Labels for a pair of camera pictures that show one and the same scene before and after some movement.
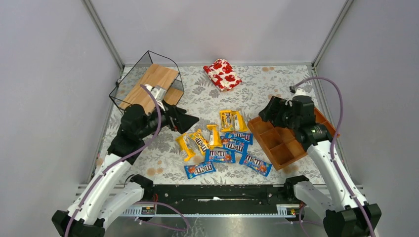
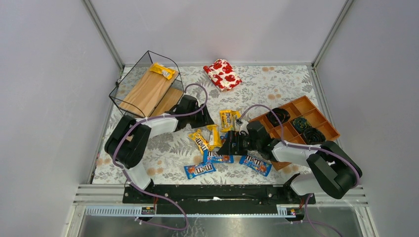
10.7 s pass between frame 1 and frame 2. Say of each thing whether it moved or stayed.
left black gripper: moved
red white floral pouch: stayed
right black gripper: moved
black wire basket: stayed
